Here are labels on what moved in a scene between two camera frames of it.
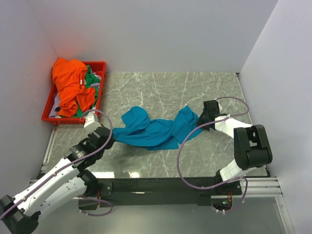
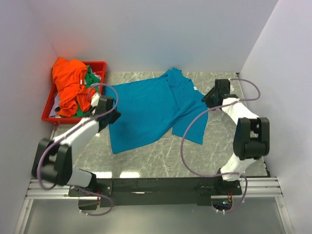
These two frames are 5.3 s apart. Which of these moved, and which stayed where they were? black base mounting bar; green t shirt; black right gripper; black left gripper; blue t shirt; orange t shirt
Moved: blue t shirt; black left gripper; black right gripper
Stayed: orange t shirt; black base mounting bar; green t shirt
